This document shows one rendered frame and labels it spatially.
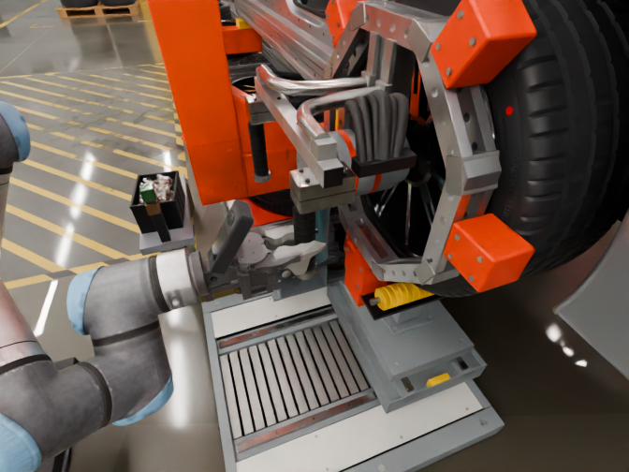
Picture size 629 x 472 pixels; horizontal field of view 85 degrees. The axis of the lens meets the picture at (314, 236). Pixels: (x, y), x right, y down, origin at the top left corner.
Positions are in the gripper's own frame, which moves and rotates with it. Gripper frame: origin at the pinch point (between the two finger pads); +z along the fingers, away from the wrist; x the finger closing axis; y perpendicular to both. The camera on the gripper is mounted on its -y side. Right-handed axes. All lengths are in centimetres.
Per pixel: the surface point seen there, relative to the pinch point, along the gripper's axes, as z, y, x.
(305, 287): 14, 74, -49
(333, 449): 2, 75, 11
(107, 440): -64, 83, -18
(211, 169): -13, 18, -60
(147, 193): -32, 18, -53
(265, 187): 4, 28, -60
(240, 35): 33, 19, -253
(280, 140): 11, 13, -62
